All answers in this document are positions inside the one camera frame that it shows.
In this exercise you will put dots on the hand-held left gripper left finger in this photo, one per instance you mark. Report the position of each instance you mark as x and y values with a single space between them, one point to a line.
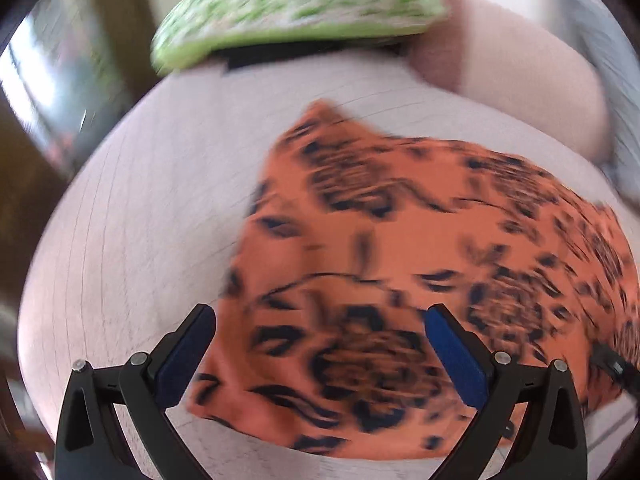
192 340

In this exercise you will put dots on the orange floral blouse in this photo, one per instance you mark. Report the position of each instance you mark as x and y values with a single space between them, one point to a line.
390 230

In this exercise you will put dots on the wooden door with stained glass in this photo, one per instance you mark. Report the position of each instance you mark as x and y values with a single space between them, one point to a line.
115 20

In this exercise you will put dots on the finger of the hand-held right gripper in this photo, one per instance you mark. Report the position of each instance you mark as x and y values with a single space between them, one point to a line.
609 359

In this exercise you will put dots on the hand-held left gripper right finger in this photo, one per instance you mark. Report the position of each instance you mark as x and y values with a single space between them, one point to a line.
452 345

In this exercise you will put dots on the dark cloth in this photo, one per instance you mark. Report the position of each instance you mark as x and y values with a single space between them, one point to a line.
280 56

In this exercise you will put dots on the pink bolster cushion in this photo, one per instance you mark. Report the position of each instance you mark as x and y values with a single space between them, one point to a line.
505 75

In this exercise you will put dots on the light blue pillow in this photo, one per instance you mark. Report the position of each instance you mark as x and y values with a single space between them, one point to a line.
600 60

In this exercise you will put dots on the green patterned pillow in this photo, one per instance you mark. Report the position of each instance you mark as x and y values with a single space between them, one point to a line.
300 5

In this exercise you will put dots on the pink quilted bed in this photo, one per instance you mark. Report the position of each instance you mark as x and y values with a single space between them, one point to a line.
150 210

